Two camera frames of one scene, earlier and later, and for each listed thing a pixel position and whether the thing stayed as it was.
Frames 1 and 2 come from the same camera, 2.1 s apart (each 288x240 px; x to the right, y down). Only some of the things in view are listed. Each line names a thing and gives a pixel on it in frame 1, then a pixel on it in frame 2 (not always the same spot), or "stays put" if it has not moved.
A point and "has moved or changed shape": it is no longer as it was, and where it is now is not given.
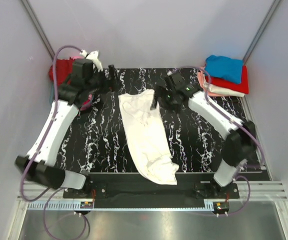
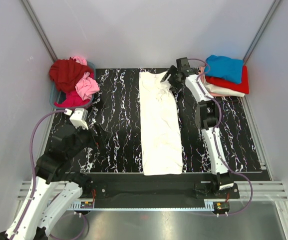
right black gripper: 159,95 -> 172,75
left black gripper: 106,81 -> 94,135
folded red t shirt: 242,87 stays put
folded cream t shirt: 220,90 stays put
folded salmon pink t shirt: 202,81 stays put
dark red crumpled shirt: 64,70 stays put
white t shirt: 148,138 has moved or changed shape
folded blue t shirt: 230,69 stays put
